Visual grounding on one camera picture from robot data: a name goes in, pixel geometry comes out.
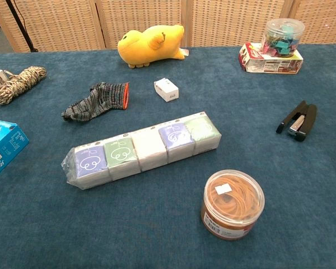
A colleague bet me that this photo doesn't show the grey knitted sock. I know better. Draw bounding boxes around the grey knitted sock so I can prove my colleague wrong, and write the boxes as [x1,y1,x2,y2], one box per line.
[61,81,129,123]

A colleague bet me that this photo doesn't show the tissue pack row in plastic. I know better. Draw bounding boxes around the tissue pack row in plastic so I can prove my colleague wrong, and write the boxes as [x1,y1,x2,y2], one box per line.
[61,111,222,191]

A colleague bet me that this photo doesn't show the small white box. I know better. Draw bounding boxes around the small white box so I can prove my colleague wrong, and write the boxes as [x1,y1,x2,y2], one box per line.
[153,77,180,103]

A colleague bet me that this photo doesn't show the yellow plush toy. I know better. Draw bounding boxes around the yellow plush toy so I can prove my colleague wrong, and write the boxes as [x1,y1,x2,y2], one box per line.
[117,24,189,69]

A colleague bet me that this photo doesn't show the rubber band jar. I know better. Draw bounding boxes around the rubber band jar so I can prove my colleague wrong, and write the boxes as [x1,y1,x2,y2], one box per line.
[200,169,266,240]

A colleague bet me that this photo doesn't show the woven folding screen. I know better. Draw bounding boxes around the woven folding screen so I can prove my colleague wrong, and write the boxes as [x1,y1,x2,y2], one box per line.
[0,0,336,53]

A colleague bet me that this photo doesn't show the red and white carton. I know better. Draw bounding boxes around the red and white carton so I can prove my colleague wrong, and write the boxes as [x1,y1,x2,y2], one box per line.
[238,42,304,75]

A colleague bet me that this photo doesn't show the black stapler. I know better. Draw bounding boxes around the black stapler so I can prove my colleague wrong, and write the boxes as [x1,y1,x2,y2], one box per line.
[276,100,318,142]

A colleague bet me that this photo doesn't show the clear jar of binder clips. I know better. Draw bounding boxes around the clear jar of binder clips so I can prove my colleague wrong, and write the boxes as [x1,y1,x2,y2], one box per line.
[260,18,306,58]

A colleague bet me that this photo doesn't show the blue snack box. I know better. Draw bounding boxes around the blue snack box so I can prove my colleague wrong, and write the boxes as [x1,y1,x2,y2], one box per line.
[0,118,30,184]

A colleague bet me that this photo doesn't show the black tripod stand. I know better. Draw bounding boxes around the black tripod stand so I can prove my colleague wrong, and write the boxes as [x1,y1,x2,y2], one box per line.
[4,0,39,53]

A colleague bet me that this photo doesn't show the coiled beige rope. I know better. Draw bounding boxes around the coiled beige rope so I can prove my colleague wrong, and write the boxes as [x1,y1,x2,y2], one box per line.
[0,66,48,105]

